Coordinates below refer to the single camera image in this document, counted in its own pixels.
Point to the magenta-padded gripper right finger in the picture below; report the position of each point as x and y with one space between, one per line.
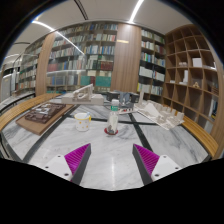
155 165

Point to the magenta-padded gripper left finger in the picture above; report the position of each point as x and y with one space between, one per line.
71 163

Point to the clear green-labelled drink bottle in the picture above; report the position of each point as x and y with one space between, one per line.
113 120

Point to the flat round red coaster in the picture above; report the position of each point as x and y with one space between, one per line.
107 132

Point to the white multi-building architectural model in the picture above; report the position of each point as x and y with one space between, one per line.
160 115

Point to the white spoon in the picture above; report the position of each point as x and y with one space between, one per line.
86 115

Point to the curved wooden slat bench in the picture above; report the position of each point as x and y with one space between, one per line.
200 135
20 108

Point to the brown model on wooden board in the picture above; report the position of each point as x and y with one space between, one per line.
43 116

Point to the white stepped architectural model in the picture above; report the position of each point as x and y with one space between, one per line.
81 96

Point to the dark grey architectural model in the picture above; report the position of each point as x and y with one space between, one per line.
125 98

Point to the narrow bookshelf full of books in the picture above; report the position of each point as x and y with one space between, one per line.
151 66

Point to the wooden cubby shelf unit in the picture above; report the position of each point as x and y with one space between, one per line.
193 73

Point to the wide bookshelf full of books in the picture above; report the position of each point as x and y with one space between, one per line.
76 56

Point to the ceiling light strip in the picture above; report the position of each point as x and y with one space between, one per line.
135 11

